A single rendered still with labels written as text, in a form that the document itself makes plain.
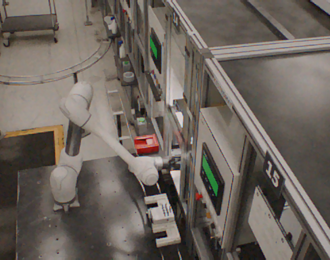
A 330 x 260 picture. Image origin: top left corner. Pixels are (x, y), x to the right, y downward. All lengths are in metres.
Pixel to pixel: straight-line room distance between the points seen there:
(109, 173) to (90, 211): 0.38
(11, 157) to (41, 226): 1.70
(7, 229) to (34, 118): 1.58
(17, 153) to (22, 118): 0.61
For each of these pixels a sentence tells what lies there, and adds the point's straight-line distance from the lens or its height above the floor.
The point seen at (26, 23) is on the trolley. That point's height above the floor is 0.26.
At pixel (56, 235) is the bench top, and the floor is 0.68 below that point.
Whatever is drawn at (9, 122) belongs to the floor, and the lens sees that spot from 4.93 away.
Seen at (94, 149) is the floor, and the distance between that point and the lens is 4.33.
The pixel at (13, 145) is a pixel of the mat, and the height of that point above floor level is 0.01.
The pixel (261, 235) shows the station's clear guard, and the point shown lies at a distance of 1.47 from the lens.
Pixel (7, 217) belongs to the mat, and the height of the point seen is 0.01.
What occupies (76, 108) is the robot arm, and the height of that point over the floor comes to 1.47.
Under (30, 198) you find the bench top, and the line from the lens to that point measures 3.03.
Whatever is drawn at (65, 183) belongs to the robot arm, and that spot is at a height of 0.90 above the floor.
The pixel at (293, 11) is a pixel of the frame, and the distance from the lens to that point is 2.32.
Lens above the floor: 2.86
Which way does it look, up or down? 39 degrees down
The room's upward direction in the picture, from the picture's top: 1 degrees clockwise
